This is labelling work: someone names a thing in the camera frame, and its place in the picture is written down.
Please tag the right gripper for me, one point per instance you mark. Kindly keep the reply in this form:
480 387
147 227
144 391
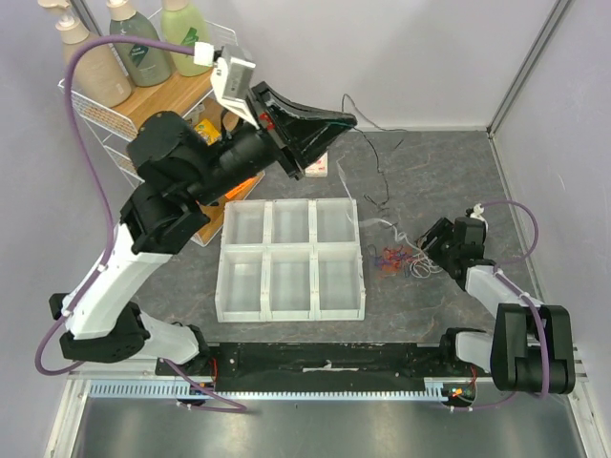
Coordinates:
440 239

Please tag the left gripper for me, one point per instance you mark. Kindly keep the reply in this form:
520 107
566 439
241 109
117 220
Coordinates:
309 148

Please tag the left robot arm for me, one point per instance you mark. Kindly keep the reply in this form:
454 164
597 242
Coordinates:
181 174

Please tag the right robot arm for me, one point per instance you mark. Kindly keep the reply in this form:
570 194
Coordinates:
531 347

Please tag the white sponge box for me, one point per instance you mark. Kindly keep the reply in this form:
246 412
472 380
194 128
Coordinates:
319 168

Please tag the orange snack box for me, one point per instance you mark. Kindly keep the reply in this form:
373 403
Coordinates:
238 191

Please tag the yellow candy bag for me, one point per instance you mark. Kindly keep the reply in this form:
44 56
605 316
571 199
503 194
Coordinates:
208 131

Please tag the white compartment tray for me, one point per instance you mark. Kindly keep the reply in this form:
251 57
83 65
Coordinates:
290 260

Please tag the light green pump bottle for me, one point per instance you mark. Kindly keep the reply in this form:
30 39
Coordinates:
182 24

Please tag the dark green pump bottle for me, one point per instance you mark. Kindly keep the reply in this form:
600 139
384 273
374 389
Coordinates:
146 66

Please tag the beige pump bottle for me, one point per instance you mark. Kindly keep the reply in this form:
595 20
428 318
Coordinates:
98 72

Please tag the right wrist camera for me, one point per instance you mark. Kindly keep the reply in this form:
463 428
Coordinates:
477 212

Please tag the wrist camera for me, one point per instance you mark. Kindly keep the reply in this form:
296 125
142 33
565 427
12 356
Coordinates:
230 79
477 212

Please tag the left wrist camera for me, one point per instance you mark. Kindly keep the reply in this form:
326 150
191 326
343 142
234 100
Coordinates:
230 79

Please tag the white wire shelf rack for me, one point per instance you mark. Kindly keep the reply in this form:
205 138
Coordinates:
192 97

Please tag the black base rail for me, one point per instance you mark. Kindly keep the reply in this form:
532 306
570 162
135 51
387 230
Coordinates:
326 366

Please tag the slotted cable duct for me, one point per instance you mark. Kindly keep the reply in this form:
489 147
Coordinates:
180 389

